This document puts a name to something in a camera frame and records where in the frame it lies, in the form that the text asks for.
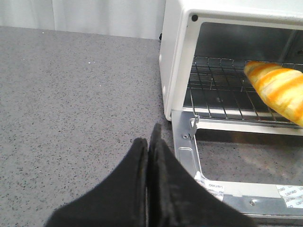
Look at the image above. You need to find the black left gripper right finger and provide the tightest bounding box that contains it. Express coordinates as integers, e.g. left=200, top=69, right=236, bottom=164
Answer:
left=148, top=123, right=256, bottom=227

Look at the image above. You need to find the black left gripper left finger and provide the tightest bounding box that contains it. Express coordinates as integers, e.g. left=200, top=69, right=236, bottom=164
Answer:
left=46, top=138, right=148, bottom=227

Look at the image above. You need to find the glass oven door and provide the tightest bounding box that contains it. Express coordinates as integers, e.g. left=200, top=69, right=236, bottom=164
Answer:
left=172, top=111, right=303, bottom=226

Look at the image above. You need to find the orange striped bread loaf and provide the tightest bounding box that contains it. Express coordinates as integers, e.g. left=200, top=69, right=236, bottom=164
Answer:
left=244, top=61, right=303, bottom=127

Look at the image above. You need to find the white Toshiba toaster oven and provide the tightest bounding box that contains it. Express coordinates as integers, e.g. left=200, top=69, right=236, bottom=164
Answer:
left=159, top=0, right=303, bottom=121

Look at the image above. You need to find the metal wire oven rack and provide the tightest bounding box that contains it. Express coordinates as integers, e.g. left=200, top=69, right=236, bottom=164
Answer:
left=183, top=56, right=300, bottom=129

